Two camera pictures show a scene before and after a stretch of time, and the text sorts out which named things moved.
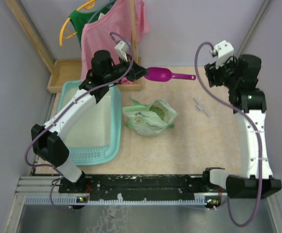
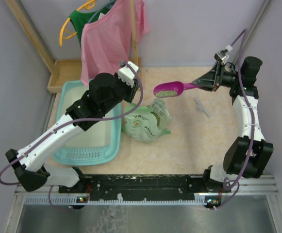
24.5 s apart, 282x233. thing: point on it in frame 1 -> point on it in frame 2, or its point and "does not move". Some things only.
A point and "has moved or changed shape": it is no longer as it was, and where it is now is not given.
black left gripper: [136, 72] -> [132, 91]
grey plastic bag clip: [200, 106] does not move
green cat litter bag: [149, 120] has moved or changed shape
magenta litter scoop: [160, 74] -> [172, 89]
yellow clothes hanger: [89, 6] does not move
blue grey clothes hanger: [100, 9] does not move
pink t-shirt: [116, 25] does not move
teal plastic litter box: [97, 139] does not move
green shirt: [79, 19] does not move
